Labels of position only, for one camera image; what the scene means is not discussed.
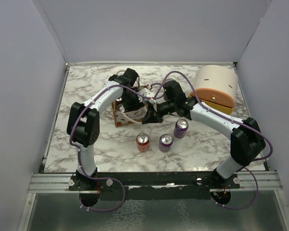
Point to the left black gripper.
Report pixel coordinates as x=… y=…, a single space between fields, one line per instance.
x=136 y=105

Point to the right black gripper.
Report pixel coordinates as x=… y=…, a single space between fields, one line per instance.
x=152 y=116

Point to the watermelon canvas tote bag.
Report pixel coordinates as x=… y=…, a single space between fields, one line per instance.
x=121 y=117

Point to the red cola can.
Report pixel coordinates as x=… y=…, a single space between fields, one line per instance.
x=143 y=142

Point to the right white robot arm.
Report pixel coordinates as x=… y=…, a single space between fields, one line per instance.
x=244 y=135

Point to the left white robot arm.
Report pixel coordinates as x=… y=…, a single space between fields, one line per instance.
x=83 y=125

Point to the purple can near centre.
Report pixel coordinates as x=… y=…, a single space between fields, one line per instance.
x=165 y=142

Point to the purple can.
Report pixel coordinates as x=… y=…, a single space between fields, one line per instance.
x=165 y=142
x=180 y=129

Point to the purple can near right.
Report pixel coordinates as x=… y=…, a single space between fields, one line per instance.
x=180 y=129

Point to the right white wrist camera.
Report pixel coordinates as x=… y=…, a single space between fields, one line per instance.
x=154 y=103

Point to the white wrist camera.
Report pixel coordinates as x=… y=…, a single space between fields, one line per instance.
x=154 y=103
x=145 y=94

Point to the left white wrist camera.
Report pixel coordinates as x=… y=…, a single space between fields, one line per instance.
x=145 y=94

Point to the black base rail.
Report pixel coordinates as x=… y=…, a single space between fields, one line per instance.
x=114 y=186

